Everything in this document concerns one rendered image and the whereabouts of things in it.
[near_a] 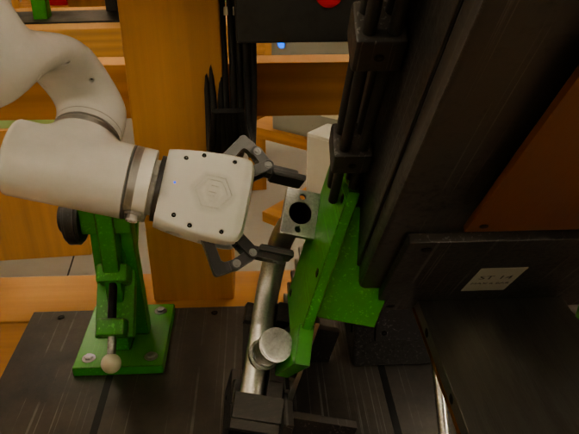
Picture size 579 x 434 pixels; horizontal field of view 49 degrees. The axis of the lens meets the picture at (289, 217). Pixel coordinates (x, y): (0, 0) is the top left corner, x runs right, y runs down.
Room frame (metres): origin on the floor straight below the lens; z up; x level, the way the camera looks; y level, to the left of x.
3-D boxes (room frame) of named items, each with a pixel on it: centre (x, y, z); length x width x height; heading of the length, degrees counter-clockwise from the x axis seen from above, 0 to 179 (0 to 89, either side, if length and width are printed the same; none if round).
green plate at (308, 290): (0.60, -0.06, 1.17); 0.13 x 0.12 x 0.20; 93
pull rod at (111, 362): (0.68, 0.25, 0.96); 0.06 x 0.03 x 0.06; 3
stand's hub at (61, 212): (0.77, 0.30, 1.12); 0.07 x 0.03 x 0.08; 3
